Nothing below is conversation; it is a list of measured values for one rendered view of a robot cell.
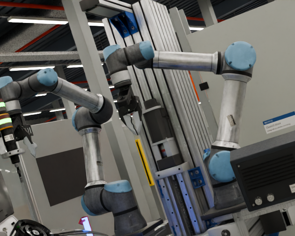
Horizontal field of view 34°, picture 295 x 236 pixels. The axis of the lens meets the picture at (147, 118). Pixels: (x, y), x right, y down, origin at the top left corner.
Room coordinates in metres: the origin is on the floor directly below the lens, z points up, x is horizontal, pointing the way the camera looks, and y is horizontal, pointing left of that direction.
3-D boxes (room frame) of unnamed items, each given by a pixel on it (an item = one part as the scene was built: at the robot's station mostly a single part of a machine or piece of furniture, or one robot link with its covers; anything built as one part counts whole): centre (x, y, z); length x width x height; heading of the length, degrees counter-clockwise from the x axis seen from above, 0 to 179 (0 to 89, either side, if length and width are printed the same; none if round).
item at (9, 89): (2.03, 0.53, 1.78); 0.09 x 0.08 x 0.11; 146
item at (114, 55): (1.90, 0.05, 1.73); 0.09 x 0.08 x 0.11; 89
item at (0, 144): (1.45, 0.42, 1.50); 0.09 x 0.07 x 0.10; 111
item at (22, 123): (2.04, 0.53, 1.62); 0.09 x 0.08 x 0.12; 166
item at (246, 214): (1.65, -0.29, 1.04); 0.24 x 0.03 x 0.03; 76
